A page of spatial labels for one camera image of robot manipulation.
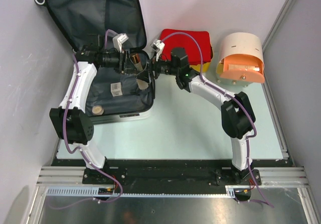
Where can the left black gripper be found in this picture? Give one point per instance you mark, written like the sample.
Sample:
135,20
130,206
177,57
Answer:
122,60

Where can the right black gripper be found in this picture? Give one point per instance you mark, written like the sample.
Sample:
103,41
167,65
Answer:
144,76

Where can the small white barcode box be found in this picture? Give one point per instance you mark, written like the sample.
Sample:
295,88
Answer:
116,89

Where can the space print kids suitcase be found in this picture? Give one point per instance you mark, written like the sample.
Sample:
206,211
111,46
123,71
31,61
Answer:
78,20

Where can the red item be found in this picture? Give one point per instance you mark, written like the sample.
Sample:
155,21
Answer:
201,37

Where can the round pastel drawer box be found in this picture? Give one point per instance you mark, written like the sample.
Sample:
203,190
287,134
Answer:
240,60

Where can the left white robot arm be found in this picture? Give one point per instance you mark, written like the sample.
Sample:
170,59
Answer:
71,123

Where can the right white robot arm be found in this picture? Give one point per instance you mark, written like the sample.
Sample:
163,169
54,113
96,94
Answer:
237,114

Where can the round beige jar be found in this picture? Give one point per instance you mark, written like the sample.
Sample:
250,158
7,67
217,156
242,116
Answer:
97,110

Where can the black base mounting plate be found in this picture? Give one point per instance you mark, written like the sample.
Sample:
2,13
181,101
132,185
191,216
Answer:
170,176

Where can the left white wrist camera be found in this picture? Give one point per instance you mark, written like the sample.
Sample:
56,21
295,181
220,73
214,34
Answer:
118,41

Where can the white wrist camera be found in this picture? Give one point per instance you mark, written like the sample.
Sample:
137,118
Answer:
118,41
158,47

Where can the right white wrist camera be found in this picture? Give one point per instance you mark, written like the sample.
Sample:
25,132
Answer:
158,47

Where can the aluminium frame rail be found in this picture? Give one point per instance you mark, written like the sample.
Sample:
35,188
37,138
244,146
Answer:
270,176

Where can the white slotted cable duct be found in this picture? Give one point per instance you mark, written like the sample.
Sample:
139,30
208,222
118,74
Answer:
225,192

